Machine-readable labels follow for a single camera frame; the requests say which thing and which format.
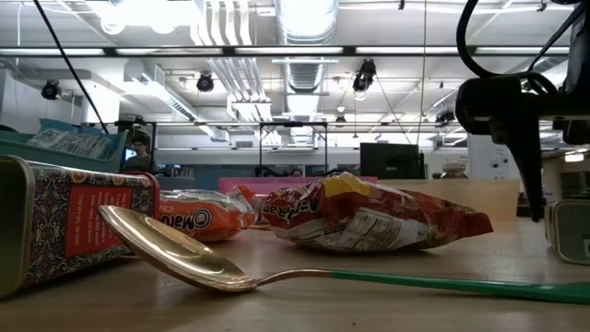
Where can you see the red patterned tin box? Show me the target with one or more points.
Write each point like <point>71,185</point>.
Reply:
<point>69,221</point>

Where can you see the green plastic bin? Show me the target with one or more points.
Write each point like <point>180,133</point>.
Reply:
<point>14,147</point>

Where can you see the white cap spice bottle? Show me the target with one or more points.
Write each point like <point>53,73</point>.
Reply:
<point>454,170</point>

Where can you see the silver ventilation duct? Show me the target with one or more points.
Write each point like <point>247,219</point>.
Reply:
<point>306,27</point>

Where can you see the person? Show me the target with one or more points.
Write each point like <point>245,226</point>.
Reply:
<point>296,173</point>
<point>140,159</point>

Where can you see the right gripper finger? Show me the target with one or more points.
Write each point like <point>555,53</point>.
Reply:
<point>527,175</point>

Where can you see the orange plastic bin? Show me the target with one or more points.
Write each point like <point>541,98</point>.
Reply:
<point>461,198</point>

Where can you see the black ceiling spotlight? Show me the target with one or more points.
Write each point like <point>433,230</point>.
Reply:
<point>444,116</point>
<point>50,90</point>
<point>364,76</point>
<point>205,83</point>

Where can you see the red ramen packet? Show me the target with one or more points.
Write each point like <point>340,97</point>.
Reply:
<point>369,216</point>

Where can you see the pink plastic bin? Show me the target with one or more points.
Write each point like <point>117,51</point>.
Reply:
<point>276,184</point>

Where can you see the green tin box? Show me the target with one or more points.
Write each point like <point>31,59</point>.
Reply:
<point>569,230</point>

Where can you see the black background rig frame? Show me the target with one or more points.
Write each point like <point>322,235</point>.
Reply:
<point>260,147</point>

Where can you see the white orange ramen packet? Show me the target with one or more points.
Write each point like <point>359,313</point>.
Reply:
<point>203,219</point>

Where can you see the black monitor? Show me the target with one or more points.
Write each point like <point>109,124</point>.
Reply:
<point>392,161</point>

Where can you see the multicolour ramen packet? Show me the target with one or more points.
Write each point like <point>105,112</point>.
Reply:
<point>69,143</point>

